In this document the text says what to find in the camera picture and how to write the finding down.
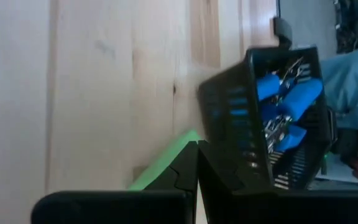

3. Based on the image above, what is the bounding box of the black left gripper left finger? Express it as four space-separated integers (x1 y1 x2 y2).
144 140 200 224

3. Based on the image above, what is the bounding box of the black slotted plastic basket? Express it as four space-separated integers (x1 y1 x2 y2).
196 45 334 191

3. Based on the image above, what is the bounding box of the person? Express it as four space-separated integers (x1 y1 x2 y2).
320 45 358 166

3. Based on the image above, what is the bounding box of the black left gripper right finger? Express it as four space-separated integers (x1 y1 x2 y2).
198 139 276 224

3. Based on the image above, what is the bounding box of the black table edge clamp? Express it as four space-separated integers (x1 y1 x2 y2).
273 17 293 50

